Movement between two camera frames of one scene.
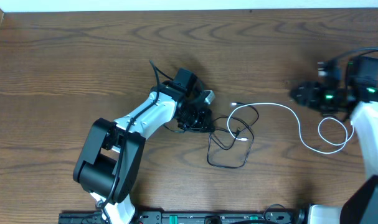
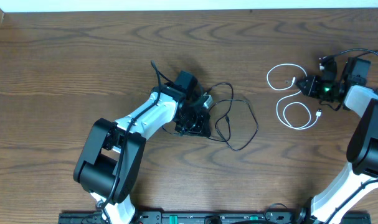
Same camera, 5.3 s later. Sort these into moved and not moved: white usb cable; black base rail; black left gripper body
Moved: white usb cable
Not moved: black base rail; black left gripper body
